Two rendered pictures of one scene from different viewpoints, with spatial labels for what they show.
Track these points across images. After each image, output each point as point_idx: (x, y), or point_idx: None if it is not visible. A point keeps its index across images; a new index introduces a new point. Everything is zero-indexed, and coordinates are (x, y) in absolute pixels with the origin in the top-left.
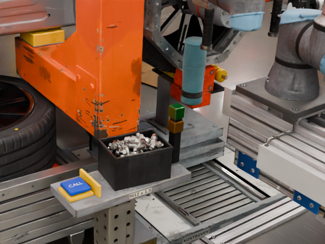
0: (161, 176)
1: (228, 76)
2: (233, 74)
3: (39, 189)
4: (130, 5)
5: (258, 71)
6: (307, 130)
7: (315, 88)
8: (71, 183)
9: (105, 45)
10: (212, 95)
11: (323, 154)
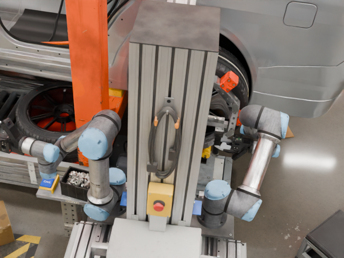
0: (86, 199)
1: (315, 136)
2: (321, 136)
3: (57, 169)
4: (92, 113)
5: (343, 144)
6: (97, 230)
7: (112, 212)
8: (46, 180)
9: (78, 127)
10: (281, 146)
11: (85, 245)
